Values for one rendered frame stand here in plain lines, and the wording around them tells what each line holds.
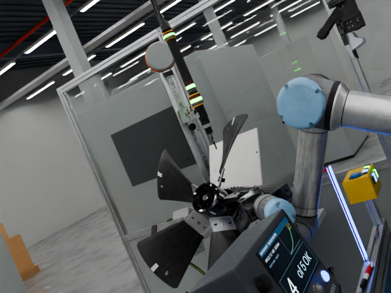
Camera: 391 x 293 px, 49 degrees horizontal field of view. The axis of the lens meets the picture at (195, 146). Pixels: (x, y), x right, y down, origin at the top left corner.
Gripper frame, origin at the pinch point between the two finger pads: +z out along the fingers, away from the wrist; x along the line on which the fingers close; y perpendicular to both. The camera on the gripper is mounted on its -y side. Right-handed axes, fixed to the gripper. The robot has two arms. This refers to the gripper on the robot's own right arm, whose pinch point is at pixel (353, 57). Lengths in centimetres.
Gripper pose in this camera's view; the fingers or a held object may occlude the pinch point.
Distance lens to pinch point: 161.6
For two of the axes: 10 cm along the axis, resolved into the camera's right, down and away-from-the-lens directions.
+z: 3.9, 9.2, 0.4
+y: 8.0, -3.2, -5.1
